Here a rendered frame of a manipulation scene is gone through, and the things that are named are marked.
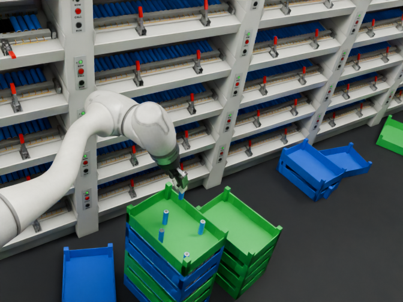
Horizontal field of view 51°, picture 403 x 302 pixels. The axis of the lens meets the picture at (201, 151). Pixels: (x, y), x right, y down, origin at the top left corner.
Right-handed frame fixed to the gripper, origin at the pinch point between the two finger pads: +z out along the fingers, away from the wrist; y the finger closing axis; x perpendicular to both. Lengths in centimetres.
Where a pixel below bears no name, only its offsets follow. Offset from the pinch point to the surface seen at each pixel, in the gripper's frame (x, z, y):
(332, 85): 111, 61, -9
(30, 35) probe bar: -4, -46, -47
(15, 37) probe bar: -8, -48, -48
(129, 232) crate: -22.7, 12.9, -7.3
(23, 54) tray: -10, -45, -44
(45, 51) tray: -4, -42, -42
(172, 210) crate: -6.1, 15.4, -2.4
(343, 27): 120, 29, -13
